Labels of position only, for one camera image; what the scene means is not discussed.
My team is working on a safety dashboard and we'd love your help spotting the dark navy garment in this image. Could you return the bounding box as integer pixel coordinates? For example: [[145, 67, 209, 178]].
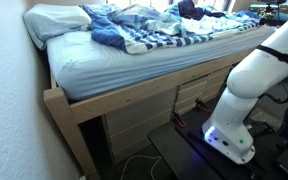
[[177, 0, 226, 21]]

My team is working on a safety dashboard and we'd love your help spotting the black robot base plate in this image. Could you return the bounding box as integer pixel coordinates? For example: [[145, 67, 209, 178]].
[[146, 105, 288, 180]]

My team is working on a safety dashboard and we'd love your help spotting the dark desk with equipment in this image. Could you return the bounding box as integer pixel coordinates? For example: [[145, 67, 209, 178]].
[[249, 0, 288, 28]]

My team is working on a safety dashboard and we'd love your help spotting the white power strip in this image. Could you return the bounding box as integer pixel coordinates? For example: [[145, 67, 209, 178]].
[[249, 110, 283, 132]]

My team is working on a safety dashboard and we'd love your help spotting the pale blue pillow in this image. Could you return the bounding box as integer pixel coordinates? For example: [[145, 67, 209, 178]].
[[22, 3, 93, 51]]

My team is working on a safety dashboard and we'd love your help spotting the red black clamp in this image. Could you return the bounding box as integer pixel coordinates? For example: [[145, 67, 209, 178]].
[[193, 97, 212, 115], [171, 109, 188, 130]]

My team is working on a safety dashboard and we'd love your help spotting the white floor cable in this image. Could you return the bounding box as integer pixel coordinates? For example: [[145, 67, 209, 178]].
[[119, 154, 164, 180]]

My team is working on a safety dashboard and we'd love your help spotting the blue white checked duvet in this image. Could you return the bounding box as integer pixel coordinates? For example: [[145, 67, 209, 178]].
[[79, 1, 269, 56]]

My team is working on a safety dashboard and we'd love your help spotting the light wooden drawer unit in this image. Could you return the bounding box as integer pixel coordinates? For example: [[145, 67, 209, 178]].
[[101, 86, 179, 165]]

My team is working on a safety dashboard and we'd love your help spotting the mattress with pale blue sheet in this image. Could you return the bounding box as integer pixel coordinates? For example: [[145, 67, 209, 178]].
[[45, 24, 276, 102]]

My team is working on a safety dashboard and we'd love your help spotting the light wooden bed frame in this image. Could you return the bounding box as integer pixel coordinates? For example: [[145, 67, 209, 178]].
[[42, 47, 262, 180]]

